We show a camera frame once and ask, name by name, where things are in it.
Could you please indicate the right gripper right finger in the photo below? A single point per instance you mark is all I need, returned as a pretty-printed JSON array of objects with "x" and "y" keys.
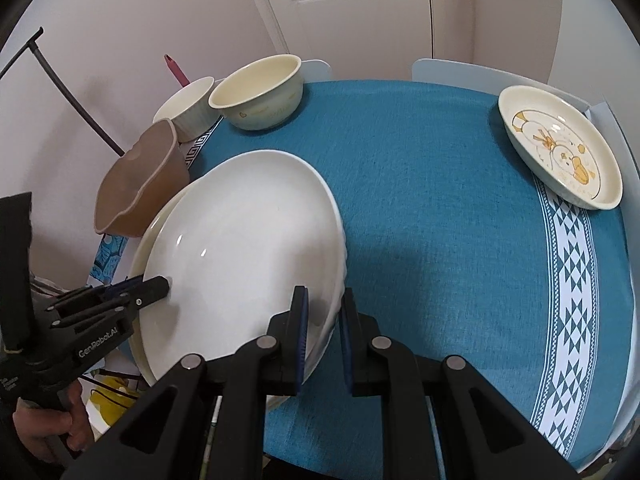
[{"x": 440, "y": 419}]

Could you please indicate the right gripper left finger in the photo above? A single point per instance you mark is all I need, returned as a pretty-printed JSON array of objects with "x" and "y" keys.
[{"x": 206, "y": 418}]

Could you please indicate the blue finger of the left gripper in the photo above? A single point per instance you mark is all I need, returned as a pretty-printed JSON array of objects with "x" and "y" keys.
[{"x": 83, "y": 298}]

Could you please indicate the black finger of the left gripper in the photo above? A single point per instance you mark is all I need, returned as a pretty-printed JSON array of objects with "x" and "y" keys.
[{"x": 148, "y": 292}]

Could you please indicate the large yellow duck plate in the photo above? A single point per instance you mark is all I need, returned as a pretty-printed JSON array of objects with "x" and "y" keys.
[{"x": 138, "y": 265}]

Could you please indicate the plain white plate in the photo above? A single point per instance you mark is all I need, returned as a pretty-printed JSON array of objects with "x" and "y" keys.
[{"x": 233, "y": 249}]

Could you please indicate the brown square bowl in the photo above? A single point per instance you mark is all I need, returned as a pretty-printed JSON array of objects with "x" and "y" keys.
[{"x": 141, "y": 182}]

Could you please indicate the white ribbed bowl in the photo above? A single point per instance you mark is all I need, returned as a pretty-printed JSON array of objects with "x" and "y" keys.
[{"x": 189, "y": 111}]

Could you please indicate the cream yellow bowl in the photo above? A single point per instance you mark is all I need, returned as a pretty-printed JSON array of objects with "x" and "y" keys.
[{"x": 262, "y": 94}]

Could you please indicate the small cream duck plate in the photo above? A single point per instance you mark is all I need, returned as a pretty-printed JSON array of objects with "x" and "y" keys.
[{"x": 562, "y": 147}]

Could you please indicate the person's left hand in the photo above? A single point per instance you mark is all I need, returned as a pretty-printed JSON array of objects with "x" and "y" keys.
[{"x": 36, "y": 426}]

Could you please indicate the striped floral bedding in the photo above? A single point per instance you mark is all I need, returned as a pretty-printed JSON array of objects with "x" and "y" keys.
[{"x": 108, "y": 395}]

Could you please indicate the blue patterned tablecloth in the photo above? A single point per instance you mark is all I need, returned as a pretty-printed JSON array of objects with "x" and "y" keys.
[{"x": 323, "y": 429}]

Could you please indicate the black metal stand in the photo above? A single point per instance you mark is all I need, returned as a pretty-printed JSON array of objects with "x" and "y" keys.
[{"x": 31, "y": 45}]

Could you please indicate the white door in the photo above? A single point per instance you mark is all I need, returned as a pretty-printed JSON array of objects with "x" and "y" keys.
[{"x": 371, "y": 38}]

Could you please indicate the white wardrobe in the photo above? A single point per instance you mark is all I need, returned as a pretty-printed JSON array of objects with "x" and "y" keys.
[{"x": 597, "y": 58}]

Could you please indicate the pink mop handle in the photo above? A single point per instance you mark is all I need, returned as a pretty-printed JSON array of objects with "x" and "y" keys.
[{"x": 176, "y": 71}]

